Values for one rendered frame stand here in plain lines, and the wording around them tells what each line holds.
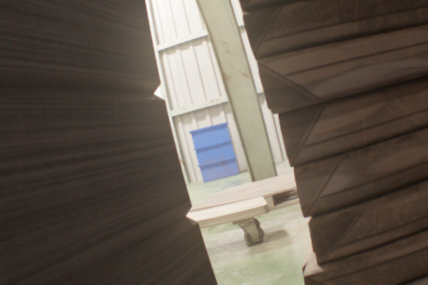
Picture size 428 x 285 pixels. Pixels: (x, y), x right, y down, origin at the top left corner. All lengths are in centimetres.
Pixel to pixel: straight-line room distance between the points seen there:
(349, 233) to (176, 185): 15
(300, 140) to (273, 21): 10
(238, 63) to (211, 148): 276
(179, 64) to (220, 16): 344
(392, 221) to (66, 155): 28
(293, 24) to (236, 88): 498
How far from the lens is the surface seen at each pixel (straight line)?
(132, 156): 25
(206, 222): 237
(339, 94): 38
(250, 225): 242
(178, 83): 882
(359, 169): 39
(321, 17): 38
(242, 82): 535
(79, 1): 24
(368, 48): 38
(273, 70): 38
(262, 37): 39
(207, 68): 868
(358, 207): 40
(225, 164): 791
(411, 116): 40
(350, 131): 39
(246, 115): 533
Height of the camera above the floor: 53
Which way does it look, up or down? 1 degrees up
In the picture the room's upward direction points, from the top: 14 degrees counter-clockwise
